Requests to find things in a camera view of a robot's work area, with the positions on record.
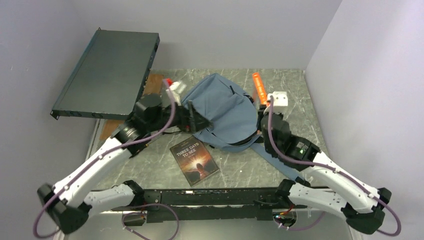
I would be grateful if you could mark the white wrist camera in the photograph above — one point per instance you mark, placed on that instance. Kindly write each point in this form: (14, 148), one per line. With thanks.
(176, 88)
(280, 99)

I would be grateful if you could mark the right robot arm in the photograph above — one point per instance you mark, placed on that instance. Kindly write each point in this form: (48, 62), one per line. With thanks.
(360, 205)

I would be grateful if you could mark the dark cover book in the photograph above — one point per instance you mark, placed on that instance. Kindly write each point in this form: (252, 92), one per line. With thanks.
(194, 160)

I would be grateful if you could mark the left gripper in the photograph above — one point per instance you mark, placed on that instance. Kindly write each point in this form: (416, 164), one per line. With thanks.
(191, 120)

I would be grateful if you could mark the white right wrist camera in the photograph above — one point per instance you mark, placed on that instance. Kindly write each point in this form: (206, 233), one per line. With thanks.
(280, 99)

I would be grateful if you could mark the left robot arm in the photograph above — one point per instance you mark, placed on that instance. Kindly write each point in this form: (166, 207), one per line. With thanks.
(72, 201)

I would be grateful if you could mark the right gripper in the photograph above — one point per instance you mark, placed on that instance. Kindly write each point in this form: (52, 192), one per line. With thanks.
(262, 108)

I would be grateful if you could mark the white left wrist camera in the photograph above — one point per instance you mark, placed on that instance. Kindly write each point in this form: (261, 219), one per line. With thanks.
(176, 88)

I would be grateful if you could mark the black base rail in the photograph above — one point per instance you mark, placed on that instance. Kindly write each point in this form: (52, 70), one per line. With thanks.
(258, 203)

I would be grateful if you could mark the brown wooden board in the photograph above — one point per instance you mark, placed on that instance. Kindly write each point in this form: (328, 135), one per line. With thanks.
(153, 85)

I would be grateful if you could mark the blue backpack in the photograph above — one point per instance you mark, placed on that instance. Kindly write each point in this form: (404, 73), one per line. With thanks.
(233, 118)

